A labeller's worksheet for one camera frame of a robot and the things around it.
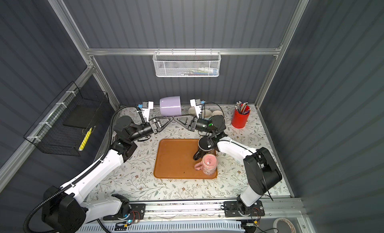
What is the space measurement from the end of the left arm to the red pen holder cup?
52 centimetres

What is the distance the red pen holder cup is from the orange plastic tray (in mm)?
333

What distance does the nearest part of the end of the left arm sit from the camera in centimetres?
61

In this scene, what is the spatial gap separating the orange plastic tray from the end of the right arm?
25 cm

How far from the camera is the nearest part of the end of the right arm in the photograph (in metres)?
0.64

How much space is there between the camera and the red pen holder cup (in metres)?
1.01

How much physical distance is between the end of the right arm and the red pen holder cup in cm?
41

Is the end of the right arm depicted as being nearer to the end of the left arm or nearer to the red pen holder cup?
the end of the left arm

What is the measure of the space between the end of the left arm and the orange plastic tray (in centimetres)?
30
